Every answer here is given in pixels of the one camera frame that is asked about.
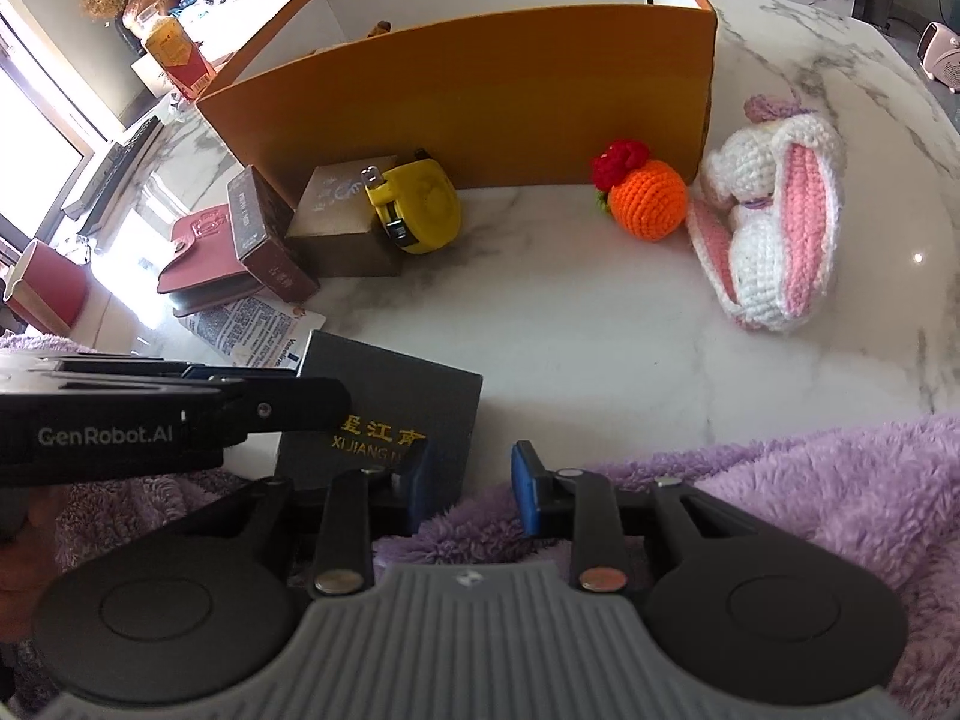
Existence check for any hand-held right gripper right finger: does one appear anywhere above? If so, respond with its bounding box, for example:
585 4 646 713
510 441 743 593

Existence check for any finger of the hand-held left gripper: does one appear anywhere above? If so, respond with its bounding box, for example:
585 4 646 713
180 377 352 452
54 358 250 392

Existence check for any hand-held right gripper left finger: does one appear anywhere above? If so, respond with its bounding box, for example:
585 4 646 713
225 441 440 599

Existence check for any black box with gold print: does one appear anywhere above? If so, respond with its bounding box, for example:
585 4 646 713
274 330 483 488

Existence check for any brown square gift box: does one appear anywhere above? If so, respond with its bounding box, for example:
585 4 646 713
285 154 406 278

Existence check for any crochet orange with red flower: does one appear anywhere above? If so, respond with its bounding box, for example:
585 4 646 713
591 139 689 242

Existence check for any white orange-rimmed storage box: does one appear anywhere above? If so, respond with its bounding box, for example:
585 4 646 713
195 0 719 215

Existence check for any printed paper leaflet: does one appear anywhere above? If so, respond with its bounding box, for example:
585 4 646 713
176 296 327 372

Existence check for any red leather wallet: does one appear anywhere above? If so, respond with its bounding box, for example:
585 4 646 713
156 206 263 316

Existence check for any red container with white rim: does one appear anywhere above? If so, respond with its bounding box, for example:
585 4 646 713
0 238 91 335

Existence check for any dark brown rectangular box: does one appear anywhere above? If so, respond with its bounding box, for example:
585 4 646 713
225 165 322 306

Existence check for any black keyboard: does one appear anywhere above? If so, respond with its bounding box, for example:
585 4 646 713
60 116 162 237

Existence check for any yellow tape measure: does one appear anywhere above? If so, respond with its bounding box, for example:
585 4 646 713
364 152 462 254

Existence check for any purple fluffy blanket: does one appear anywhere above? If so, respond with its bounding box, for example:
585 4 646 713
0 330 960 720

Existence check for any red and yellow bag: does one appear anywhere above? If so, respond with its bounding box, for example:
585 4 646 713
142 15 218 98

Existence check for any white pink crochet bunny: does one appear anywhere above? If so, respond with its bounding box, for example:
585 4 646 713
686 94 848 335

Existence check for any pink space heater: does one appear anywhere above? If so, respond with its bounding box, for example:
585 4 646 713
919 21 960 95

